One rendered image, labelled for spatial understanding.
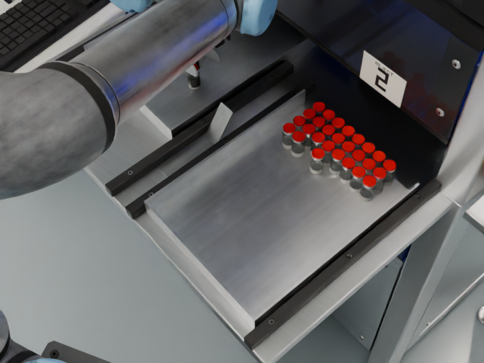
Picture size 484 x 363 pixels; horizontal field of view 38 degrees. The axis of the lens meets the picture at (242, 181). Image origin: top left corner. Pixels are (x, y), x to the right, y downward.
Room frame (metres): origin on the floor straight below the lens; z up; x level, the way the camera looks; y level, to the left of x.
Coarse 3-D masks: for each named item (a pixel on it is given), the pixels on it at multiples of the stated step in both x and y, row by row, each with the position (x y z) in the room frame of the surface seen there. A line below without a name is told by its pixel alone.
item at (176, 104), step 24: (120, 24) 0.96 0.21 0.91; (288, 24) 0.97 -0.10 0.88; (216, 48) 0.92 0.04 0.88; (240, 48) 0.92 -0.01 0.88; (264, 48) 0.91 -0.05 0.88; (288, 48) 0.91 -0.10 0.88; (216, 72) 0.86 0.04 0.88; (240, 72) 0.86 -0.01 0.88; (264, 72) 0.84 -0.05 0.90; (168, 96) 0.81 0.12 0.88; (192, 96) 0.81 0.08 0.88; (216, 96) 0.80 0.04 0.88; (168, 120) 0.75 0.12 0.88; (192, 120) 0.73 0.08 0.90
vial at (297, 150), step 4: (296, 132) 0.68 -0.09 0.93; (300, 132) 0.68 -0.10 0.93; (292, 136) 0.67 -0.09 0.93; (296, 136) 0.67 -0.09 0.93; (300, 136) 0.67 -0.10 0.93; (304, 136) 0.67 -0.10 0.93; (292, 140) 0.67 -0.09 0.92; (296, 140) 0.66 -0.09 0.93; (300, 140) 0.66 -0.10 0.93; (304, 140) 0.67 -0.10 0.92; (292, 144) 0.67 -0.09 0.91; (296, 144) 0.66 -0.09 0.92; (300, 144) 0.66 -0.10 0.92; (304, 144) 0.67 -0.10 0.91; (292, 148) 0.67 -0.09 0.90; (296, 148) 0.66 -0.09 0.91; (300, 148) 0.66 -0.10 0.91; (304, 148) 0.67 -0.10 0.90; (292, 152) 0.67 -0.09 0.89; (296, 152) 0.66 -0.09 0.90; (300, 152) 0.66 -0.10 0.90; (304, 152) 0.67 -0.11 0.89; (296, 156) 0.66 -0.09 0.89; (300, 156) 0.66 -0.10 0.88
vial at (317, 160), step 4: (316, 148) 0.65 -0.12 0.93; (320, 148) 0.65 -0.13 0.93; (312, 152) 0.64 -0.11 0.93; (316, 152) 0.64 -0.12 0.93; (320, 152) 0.64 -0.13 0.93; (324, 152) 0.64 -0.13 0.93; (312, 156) 0.63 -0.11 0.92; (316, 156) 0.63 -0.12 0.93; (320, 156) 0.63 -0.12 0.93; (312, 160) 0.63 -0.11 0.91; (316, 160) 0.63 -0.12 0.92; (320, 160) 0.63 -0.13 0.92; (312, 164) 0.63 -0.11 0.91; (316, 164) 0.63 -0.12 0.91; (320, 164) 0.63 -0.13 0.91; (312, 168) 0.63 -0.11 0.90; (316, 168) 0.63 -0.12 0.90; (320, 168) 0.63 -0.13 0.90; (312, 172) 0.63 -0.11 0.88; (316, 172) 0.63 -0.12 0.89; (320, 172) 0.63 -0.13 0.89
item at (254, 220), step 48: (240, 144) 0.69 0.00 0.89; (192, 192) 0.60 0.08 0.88; (240, 192) 0.60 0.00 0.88; (288, 192) 0.59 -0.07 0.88; (336, 192) 0.59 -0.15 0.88; (384, 192) 0.59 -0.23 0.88; (192, 240) 0.52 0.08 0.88; (240, 240) 0.51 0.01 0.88; (288, 240) 0.51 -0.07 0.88; (336, 240) 0.50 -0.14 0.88; (240, 288) 0.43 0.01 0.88; (288, 288) 0.43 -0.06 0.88
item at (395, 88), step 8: (368, 56) 0.73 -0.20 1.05; (368, 64) 0.73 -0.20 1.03; (376, 64) 0.72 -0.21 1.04; (360, 72) 0.74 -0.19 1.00; (368, 72) 0.72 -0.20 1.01; (376, 72) 0.71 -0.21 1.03; (392, 72) 0.69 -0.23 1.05; (368, 80) 0.72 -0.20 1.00; (392, 80) 0.69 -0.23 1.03; (400, 80) 0.68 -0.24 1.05; (376, 88) 0.71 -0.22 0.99; (384, 88) 0.70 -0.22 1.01; (392, 88) 0.69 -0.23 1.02; (400, 88) 0.67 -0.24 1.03; (384, 96) 0.69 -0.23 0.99; (392, 96) 0.68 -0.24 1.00; (400, 96) 0.67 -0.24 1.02; (400, 104) 0.67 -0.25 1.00
